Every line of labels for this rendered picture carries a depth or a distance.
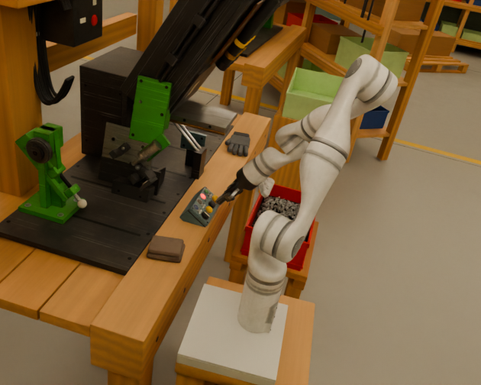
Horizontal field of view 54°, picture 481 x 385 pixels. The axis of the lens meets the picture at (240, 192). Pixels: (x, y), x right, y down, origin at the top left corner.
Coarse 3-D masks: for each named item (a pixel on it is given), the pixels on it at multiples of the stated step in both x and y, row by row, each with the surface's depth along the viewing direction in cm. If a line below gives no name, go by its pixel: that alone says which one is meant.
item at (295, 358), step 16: (224, 288) 136; (240, 288) 137; (288, 304) 134; (304, 304) 135; (288, 320) 129; (304, 320) 130; (288, 336) 124; (304, 336) 125; (288, 352) 120; (304, 352) 121; (176, 368) 113; (192, 368) 112; (288, 368) 116; (304, 368) 116; (224, 384) 113; (240, 384) 112; (256, 384) 111; (288, 384) 112; (304, 384) 112
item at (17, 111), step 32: (160, 0) 216; (0, 32) 124; (32, 32) 136; (0, 64) 129; (32, 64) 139; (0, 96) 134; (32, 96) 144; (0, 128) 140; (32, 128) 148; (0, 160) 146
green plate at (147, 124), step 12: (144, 84) 151; (156, 84) 150; (168, 84) 149; (144, 96) 152; (156, 96) 151; (168, 96) 150; (144, 108) 153; (156, 108) 152; (132, 120) 155; (144, 120) 154; (156, 120) 153; (168, 120) 159; (132, 132) 156; (144, 132) 155; (156, 132) 154
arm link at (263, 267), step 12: (264, 216) 104; (276, 216) 104; (264, 228) 102; (276, 228) 102; (252, 240) 104; (264, 240) 102; (252, 252) 106; (264, 252) 109; (252, 264) 108; (264, 264) 108; (276, 264) 110; (252, 276) 109; (264, 276) 107; (276, 276) 108
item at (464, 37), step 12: (456, 0) 837; (468, 0) 832; (480, 0) 826; (468, 12) 836; (480, 12) 826; (444, 24) 861; (456, 24) 891; (456, 36) 859; (468, 36) 858; (480, 36) 851; (480, 48) 852
